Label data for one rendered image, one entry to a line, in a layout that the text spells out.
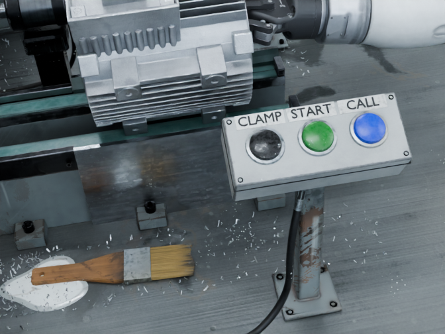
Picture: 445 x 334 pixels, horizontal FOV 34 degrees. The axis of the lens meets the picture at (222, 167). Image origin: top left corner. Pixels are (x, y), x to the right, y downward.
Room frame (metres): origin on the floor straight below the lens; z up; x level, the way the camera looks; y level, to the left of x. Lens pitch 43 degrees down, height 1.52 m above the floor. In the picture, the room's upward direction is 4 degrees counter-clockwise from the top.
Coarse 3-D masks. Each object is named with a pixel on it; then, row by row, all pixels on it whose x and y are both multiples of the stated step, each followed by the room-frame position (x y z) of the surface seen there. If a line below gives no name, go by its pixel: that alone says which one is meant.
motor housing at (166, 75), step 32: (192, 0) 0.75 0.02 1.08; (224, 0) 0.75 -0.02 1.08; (192, 32) 0.73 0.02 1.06; (224, 32) 0.73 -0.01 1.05; (160, 64) 0.71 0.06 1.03; (192, 64) 0.71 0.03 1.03; (96, 96) 0.69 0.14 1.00; (160, 96) 0.70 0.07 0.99; (192, 96) 0.70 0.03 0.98; (224, 96) 0.71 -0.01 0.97
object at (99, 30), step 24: (72, 0) 0.74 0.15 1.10; (96, 0) 0.74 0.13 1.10; (120, 0) 0.73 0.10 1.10; (144, 0) 0.74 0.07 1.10; (72, 24) 0.68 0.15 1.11; (96, 24) 0.69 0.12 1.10; (120, 24) 0.69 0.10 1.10; (144, 24) 0.70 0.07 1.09; (168, 24) 0.71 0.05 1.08; (96, 48) 0.70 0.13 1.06; (120, 48) 0.71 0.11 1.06
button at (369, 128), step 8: (360, 120) 0.53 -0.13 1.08; (368, 120) 0.53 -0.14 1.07; (376, 120) 0.53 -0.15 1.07; (360, 128) 0.52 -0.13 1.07; (368, 128) 0.52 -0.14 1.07; (376, 128) 0.52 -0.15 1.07; (384, 128) 0.52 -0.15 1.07; (360, 136) 0.51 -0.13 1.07; (368, 136) 0.51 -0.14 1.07; (376, 136) 0.51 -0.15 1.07
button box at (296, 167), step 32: (384, 96) 0.55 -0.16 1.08; (224, 128) 0.53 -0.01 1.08; (256, 128) 0.53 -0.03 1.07; (288, 128) 0.53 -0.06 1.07; (352, 128) 0.52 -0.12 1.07; (256, 160) 0.50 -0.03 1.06; (288, 160) 0.50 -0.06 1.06; (320, 160) 0.50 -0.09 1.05; (352, 160) 0.50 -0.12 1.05; (384, 160) 0.50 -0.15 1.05; (256, 192) 0.49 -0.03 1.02
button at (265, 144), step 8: (256, 136) 0.52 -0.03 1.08; (264, 136) 0.52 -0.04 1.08; (272, 136) 0.52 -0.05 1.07; (256, 144) 0.51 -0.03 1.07; (264, 144) 0.51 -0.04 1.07; (272, 144) 0.51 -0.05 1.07; (280, 144) 0.51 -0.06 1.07; (256, 152) 0.50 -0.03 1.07; (264, 152) 0.50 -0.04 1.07; (272, 152) 0.50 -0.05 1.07
